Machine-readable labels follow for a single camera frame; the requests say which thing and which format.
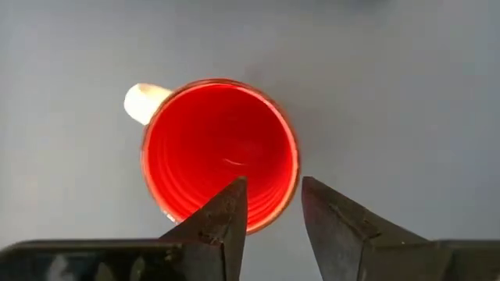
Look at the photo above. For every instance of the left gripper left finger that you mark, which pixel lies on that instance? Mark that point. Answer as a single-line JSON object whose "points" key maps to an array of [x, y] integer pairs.
{"points": [[218, 234]]}

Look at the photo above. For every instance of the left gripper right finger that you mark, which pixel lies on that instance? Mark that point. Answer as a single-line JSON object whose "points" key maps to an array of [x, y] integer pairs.
{"points": [[340, 242]]}

